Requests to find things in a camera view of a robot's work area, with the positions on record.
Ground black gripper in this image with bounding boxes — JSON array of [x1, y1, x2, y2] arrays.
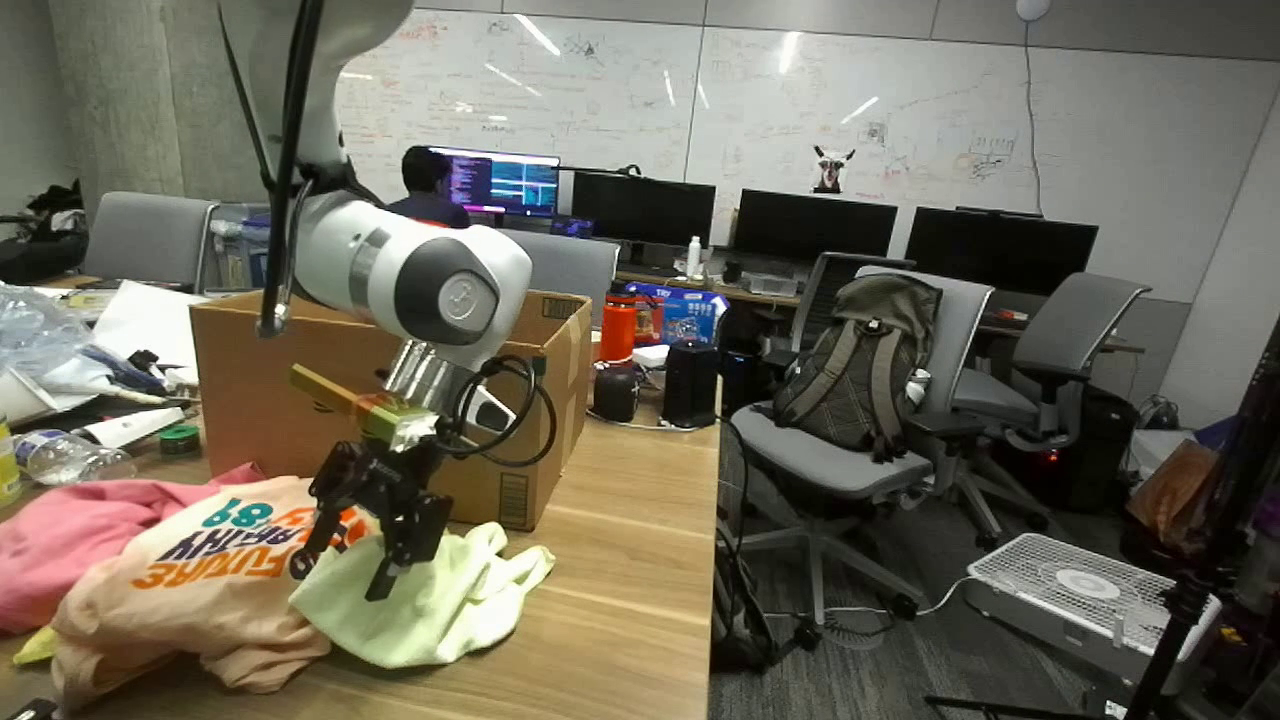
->
[[285, 435, 455, 610]]

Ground light green fluffy towel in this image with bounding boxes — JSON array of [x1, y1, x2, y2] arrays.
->
[[285, 515, 561, 673]]

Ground peach printed t-shirt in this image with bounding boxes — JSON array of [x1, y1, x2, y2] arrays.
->
[[49, 473, 385, 703]]

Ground brown cardboard box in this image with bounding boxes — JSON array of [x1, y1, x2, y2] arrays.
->
[[188, 283, 596, 535]]

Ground green tape roll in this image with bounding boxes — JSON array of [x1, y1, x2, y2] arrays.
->
[[155, 418, 202, 458]]

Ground black mug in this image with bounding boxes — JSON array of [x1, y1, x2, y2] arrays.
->
[[592, 359, 643, 428]]

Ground white papers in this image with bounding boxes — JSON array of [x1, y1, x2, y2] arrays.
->
[[83, 277, 202, 398]]

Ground clear plastic bottle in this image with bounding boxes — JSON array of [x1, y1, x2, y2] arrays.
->
[[10, 426, 106, 493]]

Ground red bottle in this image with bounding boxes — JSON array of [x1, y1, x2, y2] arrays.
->
[[596, 294, 638, 367]]

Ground light grey office chair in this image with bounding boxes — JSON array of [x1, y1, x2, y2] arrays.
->
[[513, 228, 625, 326]]

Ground person in dark shirt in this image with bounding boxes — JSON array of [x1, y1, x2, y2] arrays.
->
[[393, 142, 472, 234]]

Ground monitor with blue screen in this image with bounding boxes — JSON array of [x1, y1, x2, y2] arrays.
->
[[442, 149, 564, 223]]

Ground blue printed package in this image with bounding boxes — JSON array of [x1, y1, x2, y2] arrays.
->
[[634, 282, 732, 352]]

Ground black computer monitor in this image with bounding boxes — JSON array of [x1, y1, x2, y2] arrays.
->
[[570, 171, 721, 274], [727, 187, 899, 270], [903, 203, 1101, 301]]

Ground olive grey backpack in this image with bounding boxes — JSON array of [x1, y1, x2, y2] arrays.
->
[[773, 274, 944, 458]]

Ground small animal figure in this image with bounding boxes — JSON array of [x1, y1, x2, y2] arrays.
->
[[809, 142, 861, 197]]

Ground white flat device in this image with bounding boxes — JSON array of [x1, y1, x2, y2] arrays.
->
[[962, 528, 1222, 673]]

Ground black tripod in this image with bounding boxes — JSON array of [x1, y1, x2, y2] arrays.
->
[[916, 317, 1280, 720]]

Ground brown bag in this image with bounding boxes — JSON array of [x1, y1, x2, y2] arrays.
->
[[1125, 435, 1222, 566]]

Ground large wall whiteboard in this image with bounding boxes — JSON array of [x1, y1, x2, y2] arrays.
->
[[325, 6, 1280, 295]]

